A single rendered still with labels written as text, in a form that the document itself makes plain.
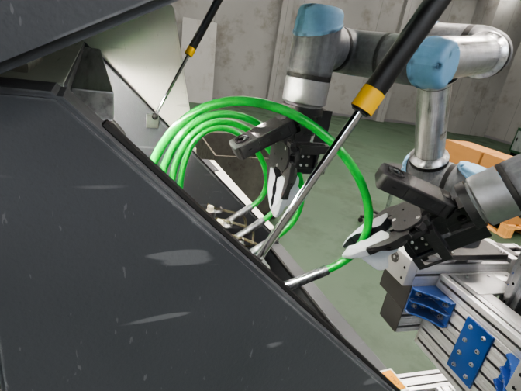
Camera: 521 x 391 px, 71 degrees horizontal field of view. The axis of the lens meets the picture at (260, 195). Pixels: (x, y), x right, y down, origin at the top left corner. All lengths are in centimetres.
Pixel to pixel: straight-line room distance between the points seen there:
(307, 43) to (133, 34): 44
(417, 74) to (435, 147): 59
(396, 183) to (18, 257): 45
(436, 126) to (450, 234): 58
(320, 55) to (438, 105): 56
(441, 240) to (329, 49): 34
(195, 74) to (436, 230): 976
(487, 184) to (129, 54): 74
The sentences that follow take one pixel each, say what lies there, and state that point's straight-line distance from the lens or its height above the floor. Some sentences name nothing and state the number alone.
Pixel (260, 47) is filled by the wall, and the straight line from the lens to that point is 1107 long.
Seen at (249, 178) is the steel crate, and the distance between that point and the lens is 324.
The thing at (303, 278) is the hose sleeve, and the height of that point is 114.
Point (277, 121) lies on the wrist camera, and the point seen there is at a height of 138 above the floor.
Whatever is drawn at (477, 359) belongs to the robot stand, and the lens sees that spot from 122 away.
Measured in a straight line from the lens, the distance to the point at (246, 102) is 54.
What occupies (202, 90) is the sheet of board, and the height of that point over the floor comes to 33.
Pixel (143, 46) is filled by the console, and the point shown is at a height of 146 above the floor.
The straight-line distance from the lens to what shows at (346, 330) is 88.
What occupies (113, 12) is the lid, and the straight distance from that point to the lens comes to 19.
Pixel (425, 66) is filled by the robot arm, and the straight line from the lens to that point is 62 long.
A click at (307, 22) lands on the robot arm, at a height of 154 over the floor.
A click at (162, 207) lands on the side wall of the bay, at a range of 24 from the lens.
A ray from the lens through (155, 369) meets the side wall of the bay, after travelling 32.
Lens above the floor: 148
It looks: 21 degrees down
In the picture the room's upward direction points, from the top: 9 degrees clockwise
